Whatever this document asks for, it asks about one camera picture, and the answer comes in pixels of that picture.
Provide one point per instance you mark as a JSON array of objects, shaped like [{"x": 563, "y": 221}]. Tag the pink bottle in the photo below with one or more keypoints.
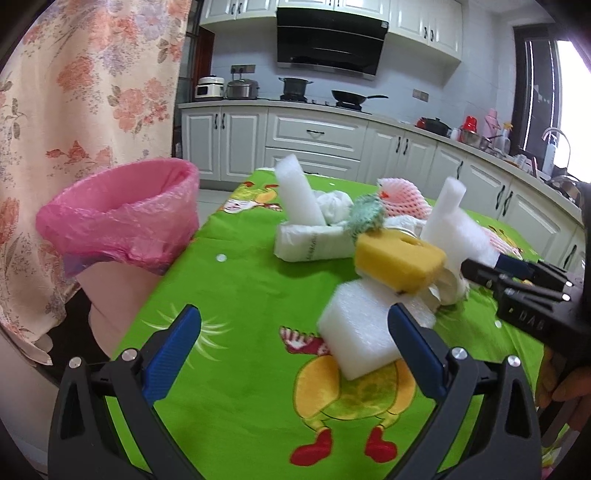
[{"x": 491, "y": 124}]

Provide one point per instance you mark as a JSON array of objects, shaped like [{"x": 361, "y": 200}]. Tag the white foam block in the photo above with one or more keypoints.
[{"x": 354, "y": 325}]

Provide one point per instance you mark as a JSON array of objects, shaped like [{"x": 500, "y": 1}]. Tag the green scrubbing cloth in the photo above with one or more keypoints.
[{"x": 367, "y": 213}]

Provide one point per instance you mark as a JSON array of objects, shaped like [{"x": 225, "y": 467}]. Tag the white upper kitchen cabinets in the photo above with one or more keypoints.
[{"x": 435, "y": 24}]

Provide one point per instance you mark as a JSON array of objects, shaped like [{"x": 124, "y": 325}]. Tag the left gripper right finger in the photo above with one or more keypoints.
[{"x": 505, "y": 442}]

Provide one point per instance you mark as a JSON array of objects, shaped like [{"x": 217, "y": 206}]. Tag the white rice cooker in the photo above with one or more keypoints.
[{"x": 209, "y": 88}]

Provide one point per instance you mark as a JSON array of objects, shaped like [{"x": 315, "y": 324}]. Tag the yellow sponge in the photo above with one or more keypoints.
[{"x": 398, "y": 260}]

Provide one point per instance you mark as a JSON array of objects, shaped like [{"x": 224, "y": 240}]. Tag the black range hood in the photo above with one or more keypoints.
[{"x": 329, "y": 42}]

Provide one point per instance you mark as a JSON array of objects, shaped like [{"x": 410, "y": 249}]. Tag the large white bag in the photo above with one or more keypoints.
[{"x": 449, "y": 288}]

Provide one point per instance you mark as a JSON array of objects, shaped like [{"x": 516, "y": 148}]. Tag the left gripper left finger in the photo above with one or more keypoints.
[{"x": 83, "y": 441}]

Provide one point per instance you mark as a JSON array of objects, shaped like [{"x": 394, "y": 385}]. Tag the pink foam fruit net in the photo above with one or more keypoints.
[{"x": 402, "y": 197}]

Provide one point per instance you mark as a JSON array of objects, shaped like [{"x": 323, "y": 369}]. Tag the floral peach curtain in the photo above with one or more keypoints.
[{"x": 91, "y": 85}]

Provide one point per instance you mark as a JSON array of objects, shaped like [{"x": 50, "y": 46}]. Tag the red black casserole pot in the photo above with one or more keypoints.
[{"x": 434, "y": 125}]

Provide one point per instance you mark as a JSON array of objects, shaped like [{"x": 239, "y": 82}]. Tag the operator hand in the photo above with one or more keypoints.
[{"x": 577, "y": 386}]

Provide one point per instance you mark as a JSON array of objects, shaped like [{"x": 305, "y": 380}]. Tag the tall white foam stick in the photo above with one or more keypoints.
[{"x": 296, "y": 195}]

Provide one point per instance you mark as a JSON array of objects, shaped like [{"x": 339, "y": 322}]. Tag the white lower kitchen cabinets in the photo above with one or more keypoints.
[{"x": 228, "y": 140}]

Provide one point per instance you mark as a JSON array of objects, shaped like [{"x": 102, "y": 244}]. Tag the black frying pan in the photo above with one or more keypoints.
[{"x": 353, "y": 101}]

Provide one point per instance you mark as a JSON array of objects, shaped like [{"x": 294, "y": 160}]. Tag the chrome sink faucet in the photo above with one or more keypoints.
[{"x": 558, "y": 150}]

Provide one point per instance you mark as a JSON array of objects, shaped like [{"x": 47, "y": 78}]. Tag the black stock pot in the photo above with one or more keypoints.
[{"x": 294, "y": 89}]

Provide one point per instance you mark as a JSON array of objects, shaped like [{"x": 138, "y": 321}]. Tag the small crumpled white bag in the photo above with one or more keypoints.
[{"x": 335, "y": 205}]

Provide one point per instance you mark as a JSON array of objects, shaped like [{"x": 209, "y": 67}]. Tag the steel pressure cooker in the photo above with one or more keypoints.
[{"x": 242, "y": 89}]

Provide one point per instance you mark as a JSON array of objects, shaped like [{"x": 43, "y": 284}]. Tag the steel mixing bowl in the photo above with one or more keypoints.
[{"x": 473, "y": 139}]

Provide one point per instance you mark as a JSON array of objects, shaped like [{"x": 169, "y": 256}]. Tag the pink lined trash bin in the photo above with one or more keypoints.
[{"x": 118, "y": 232}]

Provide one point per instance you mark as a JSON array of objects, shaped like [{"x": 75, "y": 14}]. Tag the white plastic packet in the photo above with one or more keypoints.
[{"x": 301, "y": 243}]

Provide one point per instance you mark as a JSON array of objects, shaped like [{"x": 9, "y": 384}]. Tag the white foam piece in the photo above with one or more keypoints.
[{"x": 452, "y": 230}]

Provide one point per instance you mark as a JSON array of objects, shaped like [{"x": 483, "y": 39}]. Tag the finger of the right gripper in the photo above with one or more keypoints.
[
  {"x": 489, "y": 275},
  {"x": 539, "y": 273}
]

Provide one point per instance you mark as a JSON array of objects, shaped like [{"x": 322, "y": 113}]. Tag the white kitchen cabinets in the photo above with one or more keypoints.
[
  {"x": 435, "y": 24},
  {"x": 228, "y": 140}
]

